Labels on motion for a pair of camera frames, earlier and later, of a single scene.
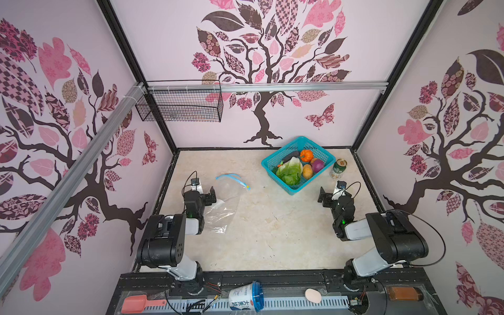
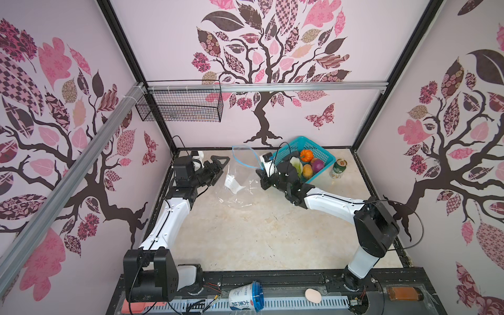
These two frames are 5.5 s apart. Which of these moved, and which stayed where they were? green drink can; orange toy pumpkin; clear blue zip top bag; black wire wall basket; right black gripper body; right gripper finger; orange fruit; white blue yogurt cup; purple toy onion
Moved: right black gripper body; clear blue zip top bag; right gripper finger
Stayed: purple toy onion; orange fruit; black wire wall basket; green drink can; white blue yogurt cup; orange toy pumpkin
